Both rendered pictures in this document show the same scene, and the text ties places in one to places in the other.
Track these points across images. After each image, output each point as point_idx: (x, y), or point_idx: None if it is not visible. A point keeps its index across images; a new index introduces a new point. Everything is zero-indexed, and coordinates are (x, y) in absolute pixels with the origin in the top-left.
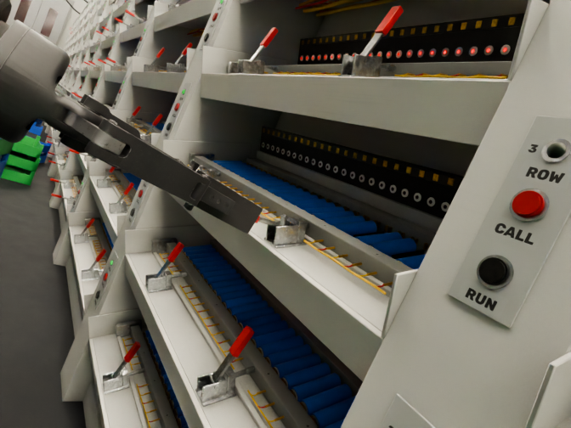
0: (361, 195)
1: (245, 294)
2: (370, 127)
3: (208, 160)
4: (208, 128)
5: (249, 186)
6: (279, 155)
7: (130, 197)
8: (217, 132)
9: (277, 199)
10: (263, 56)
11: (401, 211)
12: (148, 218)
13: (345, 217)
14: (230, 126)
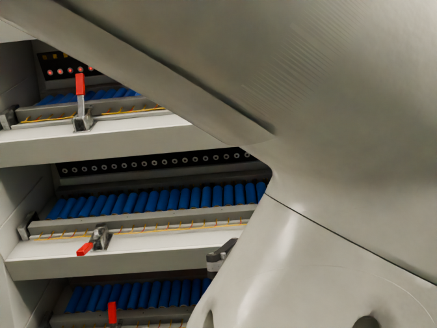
0: (222, 168)
1: (178, 287)
2: None
3: (53, 220)
4: (13, 192)
5: (166, 216)
6: (100, 172)
7: None
8: (19, 189)
9: (207, 210)
10: (13, 87)
11: (261, 164)
12: (19, 319)
13: (251, 191)
14: (24, 174)
